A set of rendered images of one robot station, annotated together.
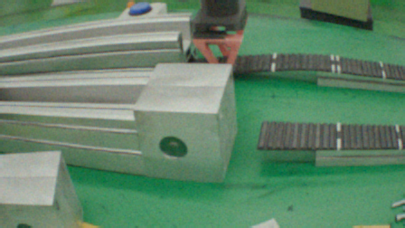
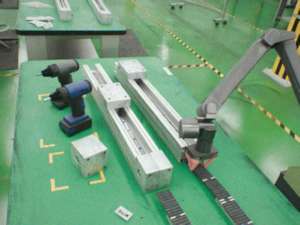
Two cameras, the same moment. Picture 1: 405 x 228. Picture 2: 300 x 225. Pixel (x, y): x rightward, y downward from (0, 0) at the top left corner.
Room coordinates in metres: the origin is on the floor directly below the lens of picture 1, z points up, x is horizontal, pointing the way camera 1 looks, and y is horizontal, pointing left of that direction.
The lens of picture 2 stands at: (-0.01, -0.47, 1.52)
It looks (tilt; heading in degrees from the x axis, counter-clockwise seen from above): 33 degrees down; 46
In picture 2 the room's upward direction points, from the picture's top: 7 degrees clockwise
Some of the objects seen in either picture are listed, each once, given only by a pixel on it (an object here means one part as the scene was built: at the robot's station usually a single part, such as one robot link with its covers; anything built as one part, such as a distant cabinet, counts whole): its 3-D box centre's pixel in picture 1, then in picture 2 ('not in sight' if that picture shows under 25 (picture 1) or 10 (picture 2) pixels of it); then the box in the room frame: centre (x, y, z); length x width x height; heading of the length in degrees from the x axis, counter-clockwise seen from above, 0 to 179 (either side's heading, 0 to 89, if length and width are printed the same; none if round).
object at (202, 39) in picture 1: (221, 44); (196, 160); (0.66, -0.04, 0.84); 0.07 x 0.07 x 0.09; 75
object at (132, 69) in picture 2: not in sight; (132, 71); (0.86, 0.64, 0.87); 0.16 x 0.11 x 0.07; 75
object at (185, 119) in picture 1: (191, 115); (156, 170); (0.51, 0.01, 0.83); 0.12 x 0.09 x 0.10; 165
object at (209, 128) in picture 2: not in sight; (205, 130); (0.67, -0.04, 0.97); 0.07 x 0.06 x 0.07; 146
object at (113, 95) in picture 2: not in sight; (113, 98); (0.61, 0.45, 0.87); 0.16 x 0.11 x 0.07; 75
